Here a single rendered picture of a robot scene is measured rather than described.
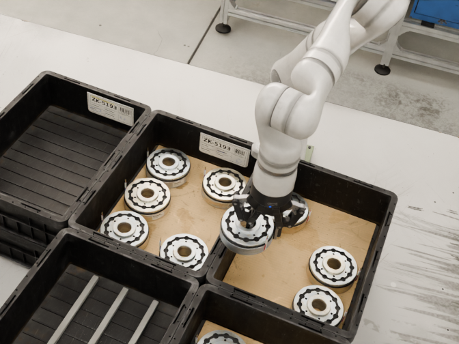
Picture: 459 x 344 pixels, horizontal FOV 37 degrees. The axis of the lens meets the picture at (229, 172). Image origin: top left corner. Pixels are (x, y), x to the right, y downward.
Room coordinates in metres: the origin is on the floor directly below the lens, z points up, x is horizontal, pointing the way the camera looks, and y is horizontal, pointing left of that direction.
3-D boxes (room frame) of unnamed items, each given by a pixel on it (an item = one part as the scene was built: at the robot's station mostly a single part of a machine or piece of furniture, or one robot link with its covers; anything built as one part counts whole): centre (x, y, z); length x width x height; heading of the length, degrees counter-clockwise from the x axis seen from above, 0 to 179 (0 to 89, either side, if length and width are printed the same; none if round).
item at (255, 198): (0.83, -0.08, 1.09); 0.08 x 0.08 x 0.09
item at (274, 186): (0.84, -0.08, 1.17); 0.11 x 0.09 x 0.06; 0
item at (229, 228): (0.83, -0.05, 1.00); 0.10 x 0.10 x 0.01
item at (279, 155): (0.82, -0.07, 1.26); 0.09 x 0.07 x 0.15; 65
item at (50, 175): (1.05, 0.40, 0.87); 0.40 x 0.30 x 0.11; 164
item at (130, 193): (0.99, 0.17, 0.86); 0.10 x 0.10 x 0.01
